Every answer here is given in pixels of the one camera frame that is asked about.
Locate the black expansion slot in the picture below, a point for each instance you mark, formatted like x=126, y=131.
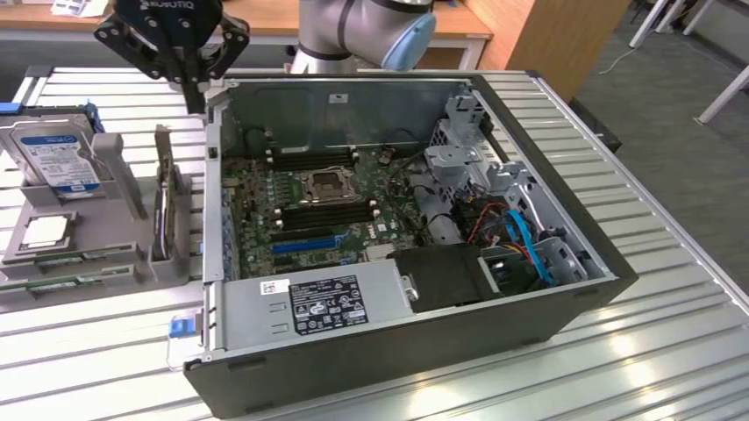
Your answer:
x=301, y=236

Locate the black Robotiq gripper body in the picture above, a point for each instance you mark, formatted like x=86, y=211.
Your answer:
x=170, y=22

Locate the black RAM slot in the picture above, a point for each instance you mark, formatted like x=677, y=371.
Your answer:
x=315, y=166
x=310, y=150
x=311, y=155
x=313, y=160
x=330, y=218
x=327, y=213
x=325, y=207
x=333, y=223

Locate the wooden desk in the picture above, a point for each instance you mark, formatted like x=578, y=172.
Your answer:
x=269, y=17

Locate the metal disk bay cage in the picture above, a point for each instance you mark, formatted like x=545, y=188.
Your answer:
x=514, y=184

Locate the grey parts rack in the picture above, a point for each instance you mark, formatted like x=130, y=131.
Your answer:
x=111, y=228

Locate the white table leg frame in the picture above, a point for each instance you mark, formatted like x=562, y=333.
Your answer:
x=661, y=17

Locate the blue case latch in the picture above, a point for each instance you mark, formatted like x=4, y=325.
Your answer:
x=183, y=326

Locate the small silver heatsink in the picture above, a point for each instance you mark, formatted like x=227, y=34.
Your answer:
x=381, y=252

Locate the CPU chip silver lid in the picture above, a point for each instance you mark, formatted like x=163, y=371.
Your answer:
x=46, y=231

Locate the hard disk with blue label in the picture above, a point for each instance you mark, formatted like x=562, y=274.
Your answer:
x=50, y=153

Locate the blue disk caddy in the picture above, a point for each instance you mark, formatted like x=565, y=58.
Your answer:
x=91, y=115

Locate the blue expansion slot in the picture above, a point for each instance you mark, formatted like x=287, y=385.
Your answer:
x=307, y=245

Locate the white papers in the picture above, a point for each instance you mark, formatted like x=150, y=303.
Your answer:
x=72, y=6

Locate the graphics card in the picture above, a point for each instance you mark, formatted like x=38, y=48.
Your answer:
x=166, y=197

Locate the green motherboard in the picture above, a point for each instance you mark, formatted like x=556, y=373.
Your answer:
x=351, y=237

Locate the grey power supply unit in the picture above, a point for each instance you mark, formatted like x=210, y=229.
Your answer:
x=251, y=316

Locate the white table leg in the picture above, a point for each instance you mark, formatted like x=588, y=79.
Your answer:
x=725, y=94

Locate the CPU socket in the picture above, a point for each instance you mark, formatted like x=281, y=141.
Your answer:
x=330, y=187

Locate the green RAM stick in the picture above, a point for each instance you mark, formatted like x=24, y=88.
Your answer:
x=55, y=285
x=59, y=258

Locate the black open PC case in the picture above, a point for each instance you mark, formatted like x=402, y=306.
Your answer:
x=410, y=351

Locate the wooden cabinet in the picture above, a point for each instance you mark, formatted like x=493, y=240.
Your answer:
x=556, y=39

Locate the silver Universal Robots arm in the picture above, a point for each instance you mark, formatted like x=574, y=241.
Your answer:
x=345, y=26

